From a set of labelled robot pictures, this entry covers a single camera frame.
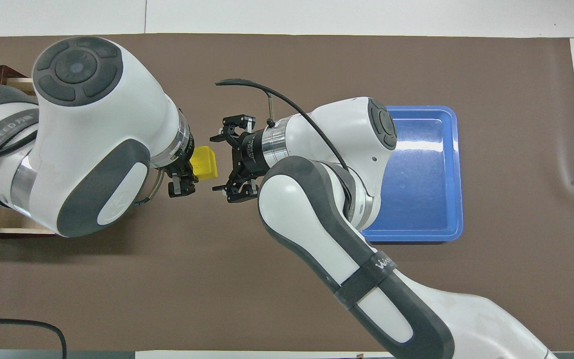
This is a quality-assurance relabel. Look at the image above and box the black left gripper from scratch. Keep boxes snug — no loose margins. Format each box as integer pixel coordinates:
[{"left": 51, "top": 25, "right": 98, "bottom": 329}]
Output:
[{"left": 167, "top": 131, "right": 199, "bottom": 199}]

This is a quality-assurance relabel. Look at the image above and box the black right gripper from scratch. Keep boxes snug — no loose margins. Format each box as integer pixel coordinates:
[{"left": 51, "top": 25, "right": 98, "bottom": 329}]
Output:
[{"left": 209, "top": 114, "right": 268, "bottom": 203}]

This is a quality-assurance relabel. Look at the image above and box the yellow cube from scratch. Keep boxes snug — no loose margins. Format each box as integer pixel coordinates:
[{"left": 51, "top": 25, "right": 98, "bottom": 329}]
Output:
[{"left": 190, "top": 146, "right": 218, "bottom": 181}]

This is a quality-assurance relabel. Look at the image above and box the blue plastic tray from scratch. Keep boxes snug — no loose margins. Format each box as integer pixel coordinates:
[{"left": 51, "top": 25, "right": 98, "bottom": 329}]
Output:
[{"left": 359, "top": 105, "right": 464, "bottom": 243}]

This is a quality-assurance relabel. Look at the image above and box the brown paper table mat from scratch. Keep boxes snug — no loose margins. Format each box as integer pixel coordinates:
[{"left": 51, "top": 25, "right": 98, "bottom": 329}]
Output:
[{"left": 0, "top": 33, "right": 574, "bottom": 352}]

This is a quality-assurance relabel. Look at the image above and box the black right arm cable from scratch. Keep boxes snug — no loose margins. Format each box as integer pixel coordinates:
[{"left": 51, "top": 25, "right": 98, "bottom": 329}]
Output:
[{"left": 215, "top": 78, "right": 352, "bottom": 173}]

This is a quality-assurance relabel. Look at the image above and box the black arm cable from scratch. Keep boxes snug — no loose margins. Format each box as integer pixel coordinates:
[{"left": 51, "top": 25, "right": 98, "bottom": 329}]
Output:
[
  {"left": 0, "top": 127, "right": 41, "bottom": 207},
  {"left": 215, "top": 78, "right": 352, "bottom": 173}
]

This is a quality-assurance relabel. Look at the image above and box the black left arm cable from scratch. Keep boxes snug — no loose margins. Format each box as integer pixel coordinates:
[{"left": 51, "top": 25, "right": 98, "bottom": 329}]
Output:
[{"left": 0, "top": 127, "right": 41, "bottom": 207}]

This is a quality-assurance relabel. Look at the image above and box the black cable on table edge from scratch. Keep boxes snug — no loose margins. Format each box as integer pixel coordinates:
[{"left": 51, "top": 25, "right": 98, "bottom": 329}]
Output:
[{"left": 0, "top": 318, "right": 67, "bottom": 359}]

